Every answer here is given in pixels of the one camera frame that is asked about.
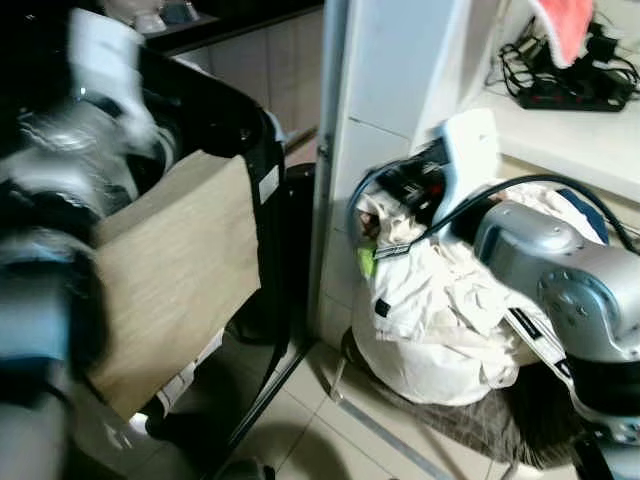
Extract small white container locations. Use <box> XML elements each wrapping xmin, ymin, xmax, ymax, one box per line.
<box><xmin>128</xmin><ymin>4</ymin><xmax>173</xmax><ymax>34</ymax></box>

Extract white cabinet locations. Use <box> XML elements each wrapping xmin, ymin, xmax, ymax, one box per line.
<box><xmin>305</xmin><ymin>0</ymin><xmax>640</xmax><ymax>346</ymax></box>

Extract beige cloth sheet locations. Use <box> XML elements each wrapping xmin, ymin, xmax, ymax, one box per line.
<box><xmin>90</xmin><ymin>150</ymin><xmax>263</xmax><ymax>421</ymax></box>

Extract white clothes pile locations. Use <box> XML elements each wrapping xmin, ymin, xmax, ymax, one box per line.
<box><xmin>350</xmin><ymin>180</ymin><xmax>613</xmax><ymax>406</ymax></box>

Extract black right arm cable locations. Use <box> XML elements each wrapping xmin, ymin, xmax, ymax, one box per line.
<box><xmin>345</xmin><ymin>173</ymin><xmax>640</xmax><ymax>259</ymax></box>

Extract pink cloth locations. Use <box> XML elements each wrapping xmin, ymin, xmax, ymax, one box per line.
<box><xmin>528</xmin><ymin>0</ymin><xmax>598</xmax><ymax>69</ymax></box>

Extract black power strip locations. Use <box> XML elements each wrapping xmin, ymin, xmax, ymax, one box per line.
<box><xmin>510</xmin><ymin>75</ymin><xmax>636</xmax><ymax>113</ymax></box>

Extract green cloth piece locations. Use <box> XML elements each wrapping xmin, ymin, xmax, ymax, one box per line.
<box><xmin>357</xmin><ymin>248</ymin><xmax>379</xmax><ymax>281</ymax></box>

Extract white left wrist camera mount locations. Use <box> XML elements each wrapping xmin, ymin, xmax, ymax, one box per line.
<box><xmin>65</xmin><ymin>8</ymin><xmax>161</xmax><ymax>151</ymax></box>

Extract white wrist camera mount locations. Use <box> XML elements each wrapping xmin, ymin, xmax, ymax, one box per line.
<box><xmin>65</xmin><ymin>8</ymin><xmax>161</xmax><ymax>151</ymax></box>
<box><xmin>440</xmin><ymin>108</ymin><xmax>503</xmax><ymax>201</ymax></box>

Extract blue garment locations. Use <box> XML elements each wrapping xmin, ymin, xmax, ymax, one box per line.
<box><xmin>560</xmin><ymin>188</ymin><xmax>611</xmax><ymax>246</ymax></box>

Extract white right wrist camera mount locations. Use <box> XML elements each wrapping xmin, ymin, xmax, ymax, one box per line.
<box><xmin>440</xmin><ymin>108</ymin><xmax>503</xmax><ymax>201</ymax></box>

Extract black tangled plug cables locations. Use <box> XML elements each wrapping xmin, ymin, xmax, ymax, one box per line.
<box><xmin>490</xmin><ymin>15</ymin><xmax>640</xmax><ymax>101</ymax></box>

